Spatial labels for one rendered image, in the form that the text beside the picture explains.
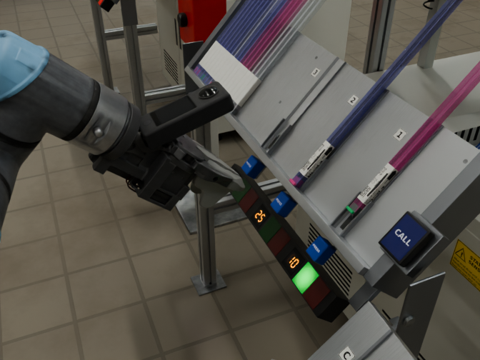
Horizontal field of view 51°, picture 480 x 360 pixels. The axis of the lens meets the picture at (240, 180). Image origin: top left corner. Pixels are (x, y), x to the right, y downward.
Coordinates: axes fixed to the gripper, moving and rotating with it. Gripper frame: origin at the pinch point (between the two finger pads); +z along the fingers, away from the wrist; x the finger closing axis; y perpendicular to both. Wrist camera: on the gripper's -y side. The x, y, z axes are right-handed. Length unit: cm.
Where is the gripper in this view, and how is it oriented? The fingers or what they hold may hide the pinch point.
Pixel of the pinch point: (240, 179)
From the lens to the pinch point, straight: 71.2
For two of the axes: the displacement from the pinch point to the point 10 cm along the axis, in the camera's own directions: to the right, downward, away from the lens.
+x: 4.0, 5.4, -7.4
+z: 6.7, 3.8, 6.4
